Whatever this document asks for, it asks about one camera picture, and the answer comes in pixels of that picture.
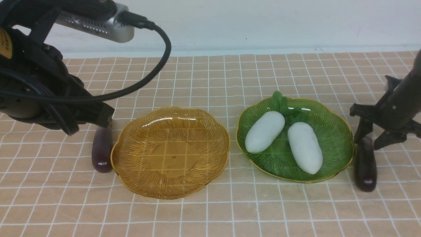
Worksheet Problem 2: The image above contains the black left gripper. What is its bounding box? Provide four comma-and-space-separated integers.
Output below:
1, 26, 114, 136

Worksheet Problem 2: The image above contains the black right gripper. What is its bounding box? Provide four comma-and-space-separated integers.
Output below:
349, 75, 421, 150

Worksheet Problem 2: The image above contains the white radish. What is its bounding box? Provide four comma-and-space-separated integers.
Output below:
287, 121, 323, 174
245, 91, 301, 153

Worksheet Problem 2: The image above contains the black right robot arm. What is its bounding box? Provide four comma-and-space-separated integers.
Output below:
349, 53, 421, 150

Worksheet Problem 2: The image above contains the green glass plate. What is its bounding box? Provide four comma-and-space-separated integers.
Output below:
236, 95, 354, 184

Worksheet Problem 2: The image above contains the purple eggplant right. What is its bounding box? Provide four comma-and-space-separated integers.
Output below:
354, 136, 378, 192

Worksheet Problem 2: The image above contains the purple eggplant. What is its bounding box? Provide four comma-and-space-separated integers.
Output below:
91, 126, 113, 173
354, 136, 378, 192

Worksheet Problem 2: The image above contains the purple eggplant left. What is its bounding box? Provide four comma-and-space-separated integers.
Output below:
91, 126, 113, 173

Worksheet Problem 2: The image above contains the amber glass plate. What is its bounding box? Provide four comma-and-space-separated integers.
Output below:
110, 107, 231, 200

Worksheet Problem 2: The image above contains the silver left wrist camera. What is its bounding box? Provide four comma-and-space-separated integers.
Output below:
56, 3, 135, 43

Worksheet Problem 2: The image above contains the black camera cable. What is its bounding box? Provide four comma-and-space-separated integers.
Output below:
0, 12, 172, 104

